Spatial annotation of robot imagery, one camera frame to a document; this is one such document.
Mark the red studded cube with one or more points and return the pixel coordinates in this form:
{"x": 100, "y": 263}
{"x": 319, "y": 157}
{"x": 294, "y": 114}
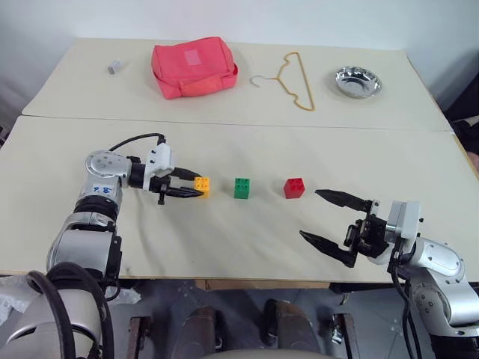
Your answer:
{"x": 294, "y": 188}

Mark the beige table cover sheet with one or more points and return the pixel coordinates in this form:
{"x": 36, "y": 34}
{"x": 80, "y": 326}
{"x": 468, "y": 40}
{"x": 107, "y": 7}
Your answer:
{"x": 239, "y": 239}
{"x": 224, "y": 108}

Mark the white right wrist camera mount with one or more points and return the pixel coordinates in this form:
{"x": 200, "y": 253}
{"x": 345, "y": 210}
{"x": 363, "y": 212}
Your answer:
{"x": 405, "y": 218}

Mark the yellow studded cube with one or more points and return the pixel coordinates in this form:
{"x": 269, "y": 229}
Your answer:
{"x": 202, "y": 186}

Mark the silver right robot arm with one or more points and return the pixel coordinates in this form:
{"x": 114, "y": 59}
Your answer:
{"x": 438, "y": 269}

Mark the dark rounded shape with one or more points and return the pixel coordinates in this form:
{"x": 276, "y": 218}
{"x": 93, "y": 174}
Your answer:
{"x": 290, "y": 323}
{"x": 199, "y": 327}

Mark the crumpled clear plastic wrap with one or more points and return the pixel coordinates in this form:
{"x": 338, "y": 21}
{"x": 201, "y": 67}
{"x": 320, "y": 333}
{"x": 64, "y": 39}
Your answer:
{"x": 11, "y": 299}

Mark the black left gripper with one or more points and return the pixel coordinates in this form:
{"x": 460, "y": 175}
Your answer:
{"x": 160, "y": 186}

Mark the green studded cube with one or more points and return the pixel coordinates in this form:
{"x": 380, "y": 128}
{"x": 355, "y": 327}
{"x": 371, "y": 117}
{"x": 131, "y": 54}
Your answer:
{"x": 242, "y": 188}

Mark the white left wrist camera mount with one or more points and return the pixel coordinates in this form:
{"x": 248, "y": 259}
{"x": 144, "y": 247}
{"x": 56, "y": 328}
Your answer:
{"x": 161, "y": 160}

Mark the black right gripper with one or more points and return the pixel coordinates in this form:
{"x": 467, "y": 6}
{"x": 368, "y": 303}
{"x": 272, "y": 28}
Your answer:
{"x": 368, "y": 235}

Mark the pink fabric bag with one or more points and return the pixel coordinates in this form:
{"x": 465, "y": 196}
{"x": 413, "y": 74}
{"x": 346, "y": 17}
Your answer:
{"x": 192, "y": 67}

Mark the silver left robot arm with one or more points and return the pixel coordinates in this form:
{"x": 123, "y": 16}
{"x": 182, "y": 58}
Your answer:
{"x": 101, "y": 168}

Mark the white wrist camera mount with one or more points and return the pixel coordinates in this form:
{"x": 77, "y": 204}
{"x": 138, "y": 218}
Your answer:
{"x": 161, "y": 160}
{"x": 405, "y": 218}

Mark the shiny steel bowl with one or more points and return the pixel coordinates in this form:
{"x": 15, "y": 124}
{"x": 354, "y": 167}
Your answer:
{"x": 358, "y": 81}

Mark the brown metal bar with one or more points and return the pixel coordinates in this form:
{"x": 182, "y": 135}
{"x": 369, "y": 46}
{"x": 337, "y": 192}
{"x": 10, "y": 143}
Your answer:
{"x": 138, "y": 336}
{"x": 348, "y": 334}

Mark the small grey block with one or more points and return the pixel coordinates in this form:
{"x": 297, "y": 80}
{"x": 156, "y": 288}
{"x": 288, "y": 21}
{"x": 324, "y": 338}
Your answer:
{"x": 114, "y": 66}

